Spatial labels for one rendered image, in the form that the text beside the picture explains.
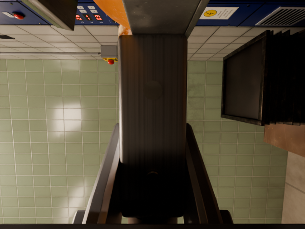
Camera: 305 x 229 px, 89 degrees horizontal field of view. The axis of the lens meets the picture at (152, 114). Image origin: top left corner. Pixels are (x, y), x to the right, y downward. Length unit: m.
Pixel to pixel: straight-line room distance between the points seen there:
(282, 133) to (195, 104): 0.66
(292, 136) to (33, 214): 2.02
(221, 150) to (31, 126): 1.66
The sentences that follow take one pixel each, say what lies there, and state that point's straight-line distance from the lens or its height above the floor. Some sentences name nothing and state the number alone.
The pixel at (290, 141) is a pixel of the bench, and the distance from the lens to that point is 0.93.
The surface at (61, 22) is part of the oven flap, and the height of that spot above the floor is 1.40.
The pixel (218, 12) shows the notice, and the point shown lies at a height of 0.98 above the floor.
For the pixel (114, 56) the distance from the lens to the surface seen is 1.03.
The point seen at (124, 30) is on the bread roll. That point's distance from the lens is 0.17.
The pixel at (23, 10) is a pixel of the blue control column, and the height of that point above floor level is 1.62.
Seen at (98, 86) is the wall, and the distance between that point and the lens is 1.40.
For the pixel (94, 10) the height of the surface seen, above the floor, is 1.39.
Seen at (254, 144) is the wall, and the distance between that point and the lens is 1.64.
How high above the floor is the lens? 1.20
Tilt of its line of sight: level
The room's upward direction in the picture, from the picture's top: 90 degrees counter-clockwise
